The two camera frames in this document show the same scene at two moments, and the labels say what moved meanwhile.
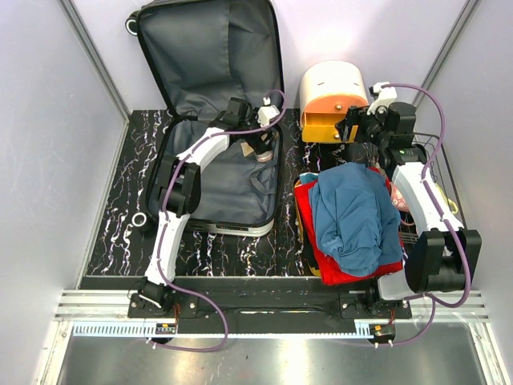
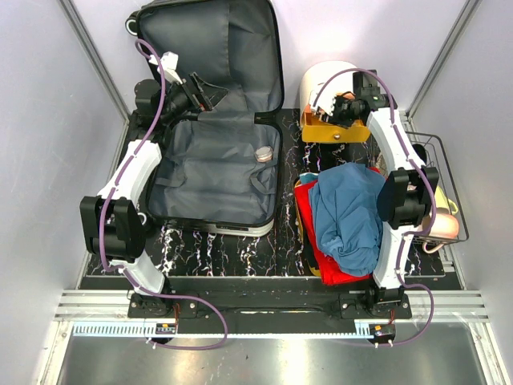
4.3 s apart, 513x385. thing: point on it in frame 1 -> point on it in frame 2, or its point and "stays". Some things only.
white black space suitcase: (205, 54) stays
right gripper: (355, 116) -> (334, 119)
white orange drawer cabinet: (327, 91) stays
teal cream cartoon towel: (307, 177) stays
